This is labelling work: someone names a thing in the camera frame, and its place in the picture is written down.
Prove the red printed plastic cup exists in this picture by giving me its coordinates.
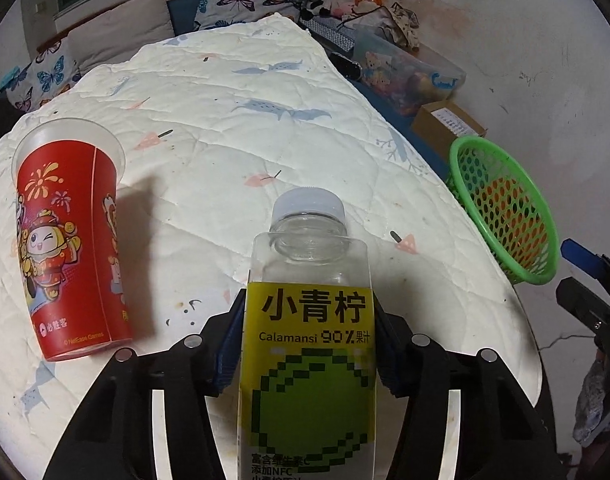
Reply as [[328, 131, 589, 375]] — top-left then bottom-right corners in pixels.
[[11, 117, 135, 362]]

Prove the clear yellow label bottle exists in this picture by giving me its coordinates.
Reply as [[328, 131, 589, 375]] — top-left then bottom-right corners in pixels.
[[237, 186, 376, 480]]

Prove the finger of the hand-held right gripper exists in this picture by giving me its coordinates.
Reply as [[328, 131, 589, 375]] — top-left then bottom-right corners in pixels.
[[556, 276, 610, 356], [560, 238, 610, 306]]

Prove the clear plastic storage bin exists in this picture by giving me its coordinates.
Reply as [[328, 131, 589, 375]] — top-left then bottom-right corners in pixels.
[[352, 25, 468, 116]]

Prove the beige patterned cloth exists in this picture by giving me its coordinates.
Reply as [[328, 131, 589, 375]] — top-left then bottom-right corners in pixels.
[[380, 2, 421, 53]]

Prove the green plastic basket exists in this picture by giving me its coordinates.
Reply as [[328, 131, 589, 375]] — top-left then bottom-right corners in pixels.
[[447, 136, 560, 285]]

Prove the brown cardboard box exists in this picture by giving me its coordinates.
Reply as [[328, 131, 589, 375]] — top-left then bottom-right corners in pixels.
[[411, 101, 487, 161]]

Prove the grey pillow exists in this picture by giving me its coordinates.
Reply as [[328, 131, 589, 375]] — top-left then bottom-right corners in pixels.
[[68, 0, 176, 76]]

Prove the black handheld device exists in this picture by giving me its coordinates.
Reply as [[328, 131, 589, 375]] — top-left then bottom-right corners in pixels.
[[330, 51, 361, 81]]

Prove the small butterfly print pillow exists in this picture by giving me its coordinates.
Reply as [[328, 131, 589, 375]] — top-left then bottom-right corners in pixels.
[[5, 42, 83, 113]]

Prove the large butterfly print pillow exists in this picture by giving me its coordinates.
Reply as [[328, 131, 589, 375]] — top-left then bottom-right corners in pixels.
[[192, 0, 306, 33]]

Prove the white quilted blanket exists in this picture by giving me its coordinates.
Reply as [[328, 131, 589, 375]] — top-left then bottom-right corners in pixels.
[[0, 12, 543, 461]]

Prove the blue dotted cloth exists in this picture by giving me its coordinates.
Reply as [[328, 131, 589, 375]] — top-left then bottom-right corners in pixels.
[[305, 15, 358, 53]]

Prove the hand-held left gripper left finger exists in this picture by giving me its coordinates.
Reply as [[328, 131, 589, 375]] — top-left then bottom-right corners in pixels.
[[42, 300, 246, 480]]

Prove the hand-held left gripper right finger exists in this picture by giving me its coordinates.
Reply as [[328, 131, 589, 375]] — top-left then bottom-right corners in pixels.
[[372, 305, 560, 480]]

